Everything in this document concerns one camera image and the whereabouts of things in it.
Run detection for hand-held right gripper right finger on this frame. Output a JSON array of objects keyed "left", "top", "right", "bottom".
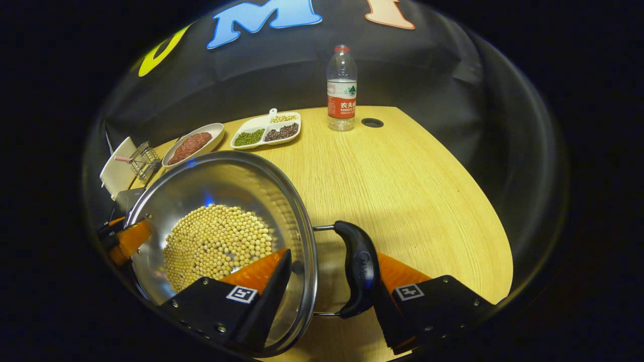
[{"left": 372, "top": 252, "right": 497, "bottom": 355}]

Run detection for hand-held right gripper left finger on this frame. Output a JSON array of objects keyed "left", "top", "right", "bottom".
[{"left": 160, "top": 247, "right": 293, "bottom": 355}]

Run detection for black induction cooktop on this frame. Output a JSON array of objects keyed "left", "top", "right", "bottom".
[{"left": 115, "top": 187, "right": 147, "bottom": 218}]

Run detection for steel pot with black handles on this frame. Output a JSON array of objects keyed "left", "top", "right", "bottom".
[{"left": 123, "top": 150, "right": 381, "bottom": 359}]

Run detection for white toaster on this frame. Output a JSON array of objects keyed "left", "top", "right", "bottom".
[{"left": 99, "top": 136, "right": 138, "bottom": 201}]

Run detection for pile of yellow soybeans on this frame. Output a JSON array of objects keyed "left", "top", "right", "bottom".
[{"left": 162, "top": 203, "right": 275, "bottom": 294}]

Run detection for red meat patty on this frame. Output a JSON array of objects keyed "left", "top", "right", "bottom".
[
  {"left": 168, "top": 143, "right": 195, "bottom": 166},
  {"left": 183, "top": 132, "right": 213, "bottom": 152}
]

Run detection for round white plate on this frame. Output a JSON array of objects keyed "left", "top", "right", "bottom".
[{"left": 162, "top": 122, "right": 225, "bottom": 168}]

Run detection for green mung beans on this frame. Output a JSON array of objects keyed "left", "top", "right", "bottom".
[{"left": 233, "top": 128, "right": 266, "bottom": 147}]

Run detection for dark red beans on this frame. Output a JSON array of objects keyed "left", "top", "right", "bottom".
[{"left": 265, "top": 122, "right": 300, "bottom": 142}]

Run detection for white divided dish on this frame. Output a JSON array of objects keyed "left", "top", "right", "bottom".
[{"left": 230, "top": 108, "right": 302, "bottom": 151}]

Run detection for black backdrop cloth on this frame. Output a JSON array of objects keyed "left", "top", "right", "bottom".
[{"left": 82, "top": 0, "right": 570, "bottom": 303}]

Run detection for clear plastic water bottle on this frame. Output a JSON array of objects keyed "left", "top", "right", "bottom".
[{"left": 326, "top": 44, "right": 358, "bottom": 132}]

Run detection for wire mesh basket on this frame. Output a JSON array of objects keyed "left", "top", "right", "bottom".
[{"left": 129, "top": 141, "right": 163, "bottom": 181}]

